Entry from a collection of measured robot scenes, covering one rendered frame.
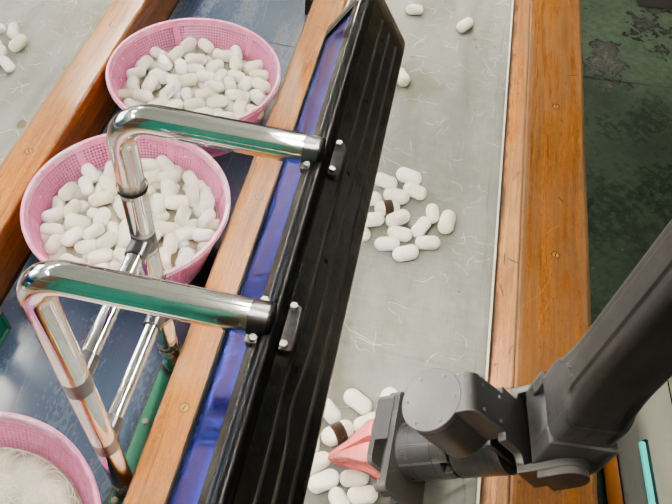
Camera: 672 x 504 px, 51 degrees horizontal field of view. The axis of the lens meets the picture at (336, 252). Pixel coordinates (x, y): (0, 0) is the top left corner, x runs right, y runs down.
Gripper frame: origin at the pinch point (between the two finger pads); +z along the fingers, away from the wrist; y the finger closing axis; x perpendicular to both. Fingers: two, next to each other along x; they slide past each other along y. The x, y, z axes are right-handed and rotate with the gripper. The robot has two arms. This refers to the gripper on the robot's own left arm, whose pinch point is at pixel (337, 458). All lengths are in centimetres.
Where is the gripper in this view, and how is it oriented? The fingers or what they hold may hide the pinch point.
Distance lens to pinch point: 77.9
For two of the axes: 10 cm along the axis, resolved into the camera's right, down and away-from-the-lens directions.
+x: 5.8, 5.9, 5.5
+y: -2.1, 7.7, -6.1
